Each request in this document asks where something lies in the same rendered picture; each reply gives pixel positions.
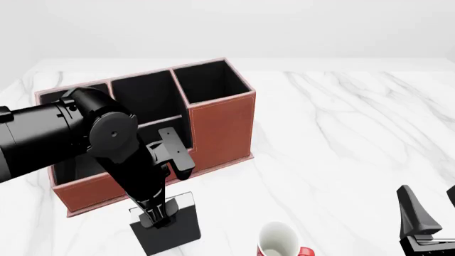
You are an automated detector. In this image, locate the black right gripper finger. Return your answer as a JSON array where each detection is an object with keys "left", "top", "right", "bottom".
[
  {"left": 446, "top": 183, "right": 455, "bottom": 209},
  {"left": 396, "top": 183, "right": 444, "bottom": 240}
]

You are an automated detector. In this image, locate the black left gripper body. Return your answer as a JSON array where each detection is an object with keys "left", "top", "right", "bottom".
[{"left": 134, "top": 196, "right": 179, "bottom": 218}]

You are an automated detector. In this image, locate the red-brown desk caddy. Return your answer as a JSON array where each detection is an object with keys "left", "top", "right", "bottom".
[{"left": 33, "top": 56, "right": 257, "bottom": 218}]

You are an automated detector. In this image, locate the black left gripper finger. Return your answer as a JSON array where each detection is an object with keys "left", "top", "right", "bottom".
[
  {"left": 157, "top": 212, "right": 178, "bottom": 228},
  {"left": 138, "top": 213, "right": 159, "bottom": 229}
]

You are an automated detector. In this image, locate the white and red mug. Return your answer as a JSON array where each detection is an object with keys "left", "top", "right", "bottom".
[{"left": 256, "top": 220, "right": 316, "bottom": 256}]

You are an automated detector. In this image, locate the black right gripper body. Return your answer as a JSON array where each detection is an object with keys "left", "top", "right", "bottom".
[{"left": 399, "top": 229, "right": 455, "bottom": 256}]

